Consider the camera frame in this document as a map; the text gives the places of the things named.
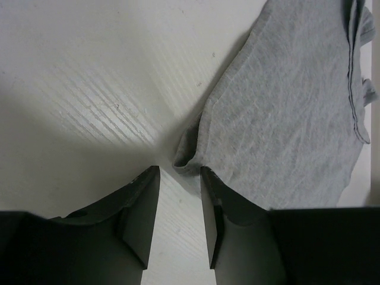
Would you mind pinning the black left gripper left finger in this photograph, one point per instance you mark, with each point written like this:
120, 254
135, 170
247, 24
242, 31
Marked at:
106, 242

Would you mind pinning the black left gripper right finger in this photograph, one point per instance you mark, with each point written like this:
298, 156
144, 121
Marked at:
250, 245

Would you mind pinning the grey tank top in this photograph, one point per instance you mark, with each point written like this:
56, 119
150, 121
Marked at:
284, 126

